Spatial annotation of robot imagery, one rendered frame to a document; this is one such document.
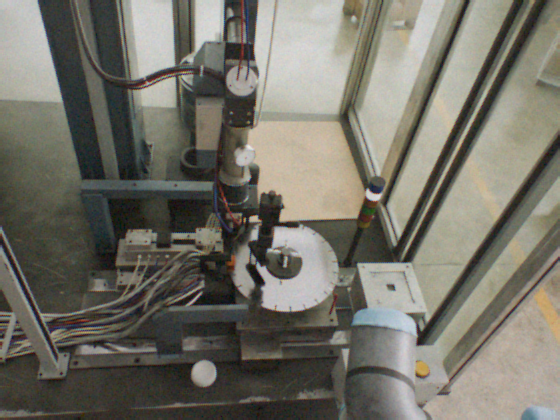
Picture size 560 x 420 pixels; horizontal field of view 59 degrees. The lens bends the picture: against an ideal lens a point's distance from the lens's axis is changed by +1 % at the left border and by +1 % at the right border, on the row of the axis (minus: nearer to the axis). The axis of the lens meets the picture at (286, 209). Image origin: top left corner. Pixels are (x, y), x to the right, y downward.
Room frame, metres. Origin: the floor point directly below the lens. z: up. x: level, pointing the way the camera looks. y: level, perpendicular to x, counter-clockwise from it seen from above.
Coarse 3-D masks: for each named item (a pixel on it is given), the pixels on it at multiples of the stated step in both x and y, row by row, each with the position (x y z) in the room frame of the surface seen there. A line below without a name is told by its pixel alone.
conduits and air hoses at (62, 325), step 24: (168, 264) 0.84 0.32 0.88; (192, 264) 0.84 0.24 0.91; (144, 288) 0.79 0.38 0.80; (168, 288) 0.75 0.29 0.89; (192, 288) 0.77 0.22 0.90; (0, 312) 0.65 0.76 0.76; (96, 312) 0.69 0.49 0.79; (120, 312) 0.70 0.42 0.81; (144, 312) 0.68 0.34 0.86; (0, 336) 0.58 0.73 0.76; (24, 336) 0.59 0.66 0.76; (72, 336) 0.62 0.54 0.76; (96, 336) 0.62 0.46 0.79; (120, 336) 0.62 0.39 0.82
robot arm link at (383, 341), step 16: (368, 320) 0.47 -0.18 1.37; (384, 320) 0.47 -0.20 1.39; (400, 320) 0.47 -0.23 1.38; (352, 336) 0.45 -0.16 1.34; (368, 336) 0.44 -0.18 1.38; (384, 336) 0.44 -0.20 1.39; (400, 336) 0.44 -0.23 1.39; (416, 336) 0.46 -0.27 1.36; (352, 352) 0.42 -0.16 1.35; (368, 352) 0.41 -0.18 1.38; (384, 352) 0.41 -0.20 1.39; (400, 352) 0.41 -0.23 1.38; (352, 368) 0.39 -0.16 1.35; (368, 368) 0.38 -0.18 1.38; (384, 368) 0.38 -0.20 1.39; (400, 368) 0.39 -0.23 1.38
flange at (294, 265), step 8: (280, 248) 0.92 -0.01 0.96; (288, 248) 0.93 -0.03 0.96; (272, 256) 0.89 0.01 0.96; (296, 256) 0.90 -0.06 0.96; (272, 264) 0.86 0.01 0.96; (280, 264) 0.86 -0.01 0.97; (288, 264) 0.86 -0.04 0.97; (296, 264) 0.87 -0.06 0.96; (272, 272) 0.83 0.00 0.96; (280, 272) 0.83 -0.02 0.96; (288, 272) 0.84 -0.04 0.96; (296, 272) 0.85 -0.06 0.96
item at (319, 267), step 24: (240, 240) 0.93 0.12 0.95; (288, 240) 0.97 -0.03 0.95; (312, 240) 0.98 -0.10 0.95; (240, 264) 0.84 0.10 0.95; (312, 264) 0.89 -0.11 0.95; (336, 264) 0.91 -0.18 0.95; (240, 288) 0.76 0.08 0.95; (264, 288) 0.78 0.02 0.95; (288, 288) 0.79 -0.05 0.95; (312, 288) 0.81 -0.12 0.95
